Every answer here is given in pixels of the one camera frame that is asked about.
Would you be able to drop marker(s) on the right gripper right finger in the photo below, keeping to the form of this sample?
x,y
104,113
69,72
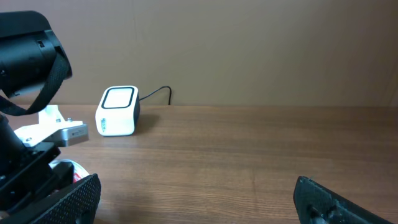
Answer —
x,y
315,203

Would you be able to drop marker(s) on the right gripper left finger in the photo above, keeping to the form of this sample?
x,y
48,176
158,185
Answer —
x,y
76,203

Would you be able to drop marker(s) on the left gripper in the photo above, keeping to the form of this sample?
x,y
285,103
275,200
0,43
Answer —
x,y
29,178

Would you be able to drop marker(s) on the cup noodles cup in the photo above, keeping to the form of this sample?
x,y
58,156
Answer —
x,y
78,173

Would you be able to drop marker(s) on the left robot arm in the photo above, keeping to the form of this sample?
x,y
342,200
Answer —
x,y
33,67

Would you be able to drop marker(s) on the white barcode scanner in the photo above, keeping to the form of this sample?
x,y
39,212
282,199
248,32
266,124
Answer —
x,y
118,111

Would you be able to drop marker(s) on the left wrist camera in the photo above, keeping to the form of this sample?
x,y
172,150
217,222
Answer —
x,y
52,127

